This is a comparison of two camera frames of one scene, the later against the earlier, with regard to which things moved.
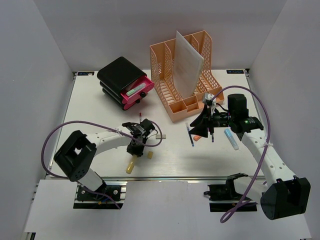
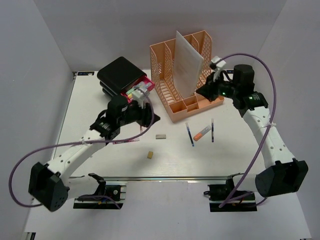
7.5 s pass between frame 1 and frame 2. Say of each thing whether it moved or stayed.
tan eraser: stayed
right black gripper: moved
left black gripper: moved
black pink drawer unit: stayed
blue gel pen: stayed
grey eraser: stayed
